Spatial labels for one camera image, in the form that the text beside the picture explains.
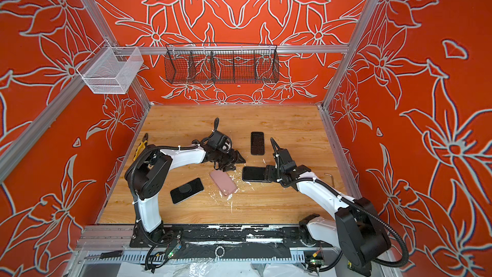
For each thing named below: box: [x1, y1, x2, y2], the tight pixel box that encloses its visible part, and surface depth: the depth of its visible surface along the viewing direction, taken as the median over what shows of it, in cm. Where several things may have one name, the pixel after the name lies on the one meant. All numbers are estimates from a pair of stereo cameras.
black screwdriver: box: [83, 250, 124, 260], surface depth 71 cm
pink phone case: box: [209, 169, 238, 197], surface depth 90 cm
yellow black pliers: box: [132, 132, 149, 162], surface depth 102 cm
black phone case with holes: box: [242, 166, 272, 183], surface depth 91 cm
